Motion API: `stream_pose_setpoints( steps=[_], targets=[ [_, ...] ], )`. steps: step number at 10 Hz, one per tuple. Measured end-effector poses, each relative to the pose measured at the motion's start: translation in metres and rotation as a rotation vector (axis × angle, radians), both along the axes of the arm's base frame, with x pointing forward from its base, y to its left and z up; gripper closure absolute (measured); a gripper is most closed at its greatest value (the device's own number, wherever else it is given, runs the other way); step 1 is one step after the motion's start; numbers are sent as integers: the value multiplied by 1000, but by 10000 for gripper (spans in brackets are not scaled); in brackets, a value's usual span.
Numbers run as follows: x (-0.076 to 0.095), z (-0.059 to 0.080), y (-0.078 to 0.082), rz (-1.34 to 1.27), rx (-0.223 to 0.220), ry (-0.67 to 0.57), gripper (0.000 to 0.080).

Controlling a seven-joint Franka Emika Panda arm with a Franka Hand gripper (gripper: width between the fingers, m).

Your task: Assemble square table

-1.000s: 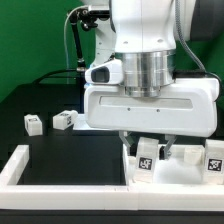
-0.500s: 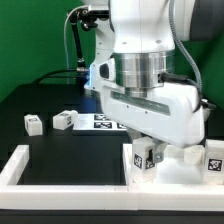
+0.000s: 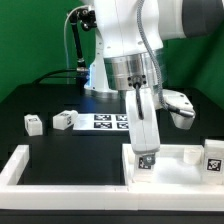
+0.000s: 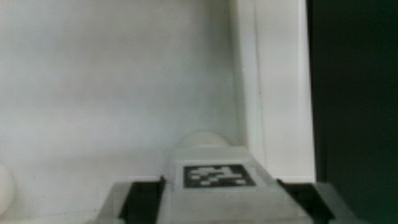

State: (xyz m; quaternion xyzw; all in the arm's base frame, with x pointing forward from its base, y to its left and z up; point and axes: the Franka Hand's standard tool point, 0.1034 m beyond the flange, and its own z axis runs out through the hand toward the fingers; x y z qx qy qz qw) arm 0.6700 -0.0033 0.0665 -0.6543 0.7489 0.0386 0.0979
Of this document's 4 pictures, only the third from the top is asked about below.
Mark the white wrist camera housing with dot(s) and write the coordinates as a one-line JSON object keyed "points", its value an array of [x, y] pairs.
{"points": [[180, 109]]}

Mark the black camera on stand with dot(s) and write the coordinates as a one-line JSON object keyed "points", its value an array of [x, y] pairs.
{"points": [[83, 16]]}

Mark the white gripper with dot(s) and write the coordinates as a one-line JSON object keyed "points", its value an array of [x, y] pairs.
{"points": [[144, 134]]}

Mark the white marker sheet with tags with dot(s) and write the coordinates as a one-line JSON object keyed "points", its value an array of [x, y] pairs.
{"points": [[105, 122]]}

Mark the white U-shaped fence frame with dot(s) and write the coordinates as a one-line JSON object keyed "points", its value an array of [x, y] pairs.
{"points": [[135, 196]]}

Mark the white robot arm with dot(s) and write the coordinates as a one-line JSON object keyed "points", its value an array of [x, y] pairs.
{"points": [[133, 32]]}

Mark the white square table top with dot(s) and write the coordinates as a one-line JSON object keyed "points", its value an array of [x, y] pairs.
{"points": [[175, 164]]}

